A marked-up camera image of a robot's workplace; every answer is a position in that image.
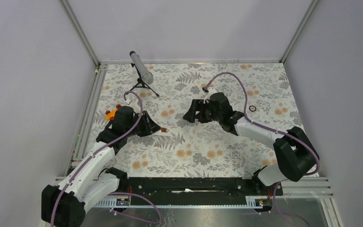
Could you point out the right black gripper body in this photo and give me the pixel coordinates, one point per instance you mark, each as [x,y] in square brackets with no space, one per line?
[206,113]

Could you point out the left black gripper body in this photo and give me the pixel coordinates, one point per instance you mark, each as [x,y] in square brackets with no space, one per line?
[141,129]

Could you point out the white AC remote control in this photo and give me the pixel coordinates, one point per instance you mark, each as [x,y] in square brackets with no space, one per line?
[162,132]

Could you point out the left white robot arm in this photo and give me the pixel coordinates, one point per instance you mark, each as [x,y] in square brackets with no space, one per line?
[67,203]

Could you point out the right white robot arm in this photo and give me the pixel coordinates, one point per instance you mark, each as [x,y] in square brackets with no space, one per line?
[294,152]

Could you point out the floral patterned table mat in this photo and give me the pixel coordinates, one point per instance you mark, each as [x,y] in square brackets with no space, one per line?
[199,150]

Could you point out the orange toy car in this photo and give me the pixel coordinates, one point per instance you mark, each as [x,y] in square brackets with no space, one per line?
[109,115]

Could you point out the grey microphone on tripod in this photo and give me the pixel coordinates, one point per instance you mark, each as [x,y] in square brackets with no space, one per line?
[145,77]

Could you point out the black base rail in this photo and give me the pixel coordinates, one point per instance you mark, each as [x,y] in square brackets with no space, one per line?
[182,191]

